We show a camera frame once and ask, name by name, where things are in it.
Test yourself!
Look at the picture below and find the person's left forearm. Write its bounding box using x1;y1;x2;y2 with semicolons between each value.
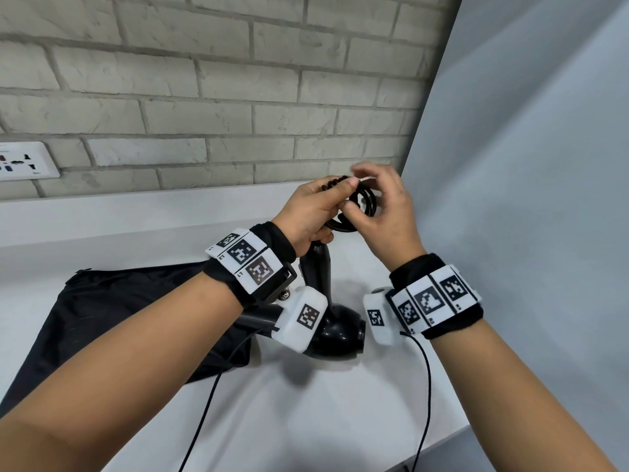
0;269;246;472

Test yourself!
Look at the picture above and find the black cloth bag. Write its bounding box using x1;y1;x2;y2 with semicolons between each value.
0;261;257;419

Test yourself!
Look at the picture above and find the black hair dryer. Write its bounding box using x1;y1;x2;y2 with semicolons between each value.
235;240;368;363

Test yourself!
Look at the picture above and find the white wall socket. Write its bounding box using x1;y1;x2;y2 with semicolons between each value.
0;141;61;184

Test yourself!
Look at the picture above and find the black wristband with marker tiles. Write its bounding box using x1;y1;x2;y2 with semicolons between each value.
203;221;299;308
387;252;485;341

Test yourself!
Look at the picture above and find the person's left hand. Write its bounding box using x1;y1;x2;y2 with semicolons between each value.
271;177;363;254

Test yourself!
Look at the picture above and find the person's right forearm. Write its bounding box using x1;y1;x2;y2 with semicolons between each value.
427;319;621;472

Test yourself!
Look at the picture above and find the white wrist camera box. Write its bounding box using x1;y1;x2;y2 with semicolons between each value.
363;287;410;347
272;285;329;353

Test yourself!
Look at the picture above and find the person's right hand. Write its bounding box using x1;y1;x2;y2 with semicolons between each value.
343;161;428;273

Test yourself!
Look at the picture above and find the thin black camera cable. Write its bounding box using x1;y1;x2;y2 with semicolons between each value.
399;330;433;472
178;334;256;472

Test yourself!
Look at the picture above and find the black power cord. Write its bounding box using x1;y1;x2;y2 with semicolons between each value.
319;176;383;237

